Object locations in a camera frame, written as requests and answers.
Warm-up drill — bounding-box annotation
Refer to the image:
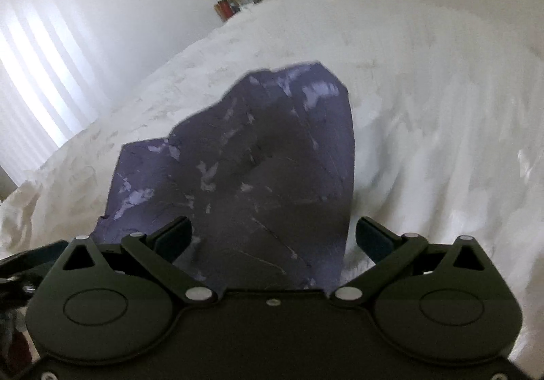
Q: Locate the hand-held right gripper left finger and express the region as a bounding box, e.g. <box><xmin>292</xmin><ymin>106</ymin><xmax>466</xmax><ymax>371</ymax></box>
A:
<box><xmin>58</xmin><ymin>217</ymin><xmax>216</xmax><ymax>305</ymax></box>

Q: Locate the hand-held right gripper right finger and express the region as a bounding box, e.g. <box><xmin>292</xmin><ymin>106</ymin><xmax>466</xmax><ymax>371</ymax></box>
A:
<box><xmin>333</xmin><ymin>218</ymin><xmax>490</xmax><ymax>305</ymax></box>

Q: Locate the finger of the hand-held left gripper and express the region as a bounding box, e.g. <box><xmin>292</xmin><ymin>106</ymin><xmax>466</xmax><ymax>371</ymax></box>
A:
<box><xmin>0</xmin><ymin>240</ymin><xmax>71</xmax><ymax>269</ymax></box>

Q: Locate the purple patterned hooded jacket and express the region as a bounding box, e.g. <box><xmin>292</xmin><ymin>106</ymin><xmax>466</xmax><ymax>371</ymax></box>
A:
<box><xmin>91</xmin><ymin>61</ymin><xmax>356</xmax><ymax>292</ymax></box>

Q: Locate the white bedspread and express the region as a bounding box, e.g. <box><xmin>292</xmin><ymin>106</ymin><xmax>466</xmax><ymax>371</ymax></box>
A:
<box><xmin>0</xmin><ymin>0</ymin><xmax>544</xmax><ymax>342</ymax></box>

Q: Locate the red box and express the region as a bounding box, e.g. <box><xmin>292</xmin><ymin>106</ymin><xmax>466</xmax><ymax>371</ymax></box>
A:
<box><xmin>214</xmin><ymin>0</ymin><xmax>239</xmax><ymax>21</ymax></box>

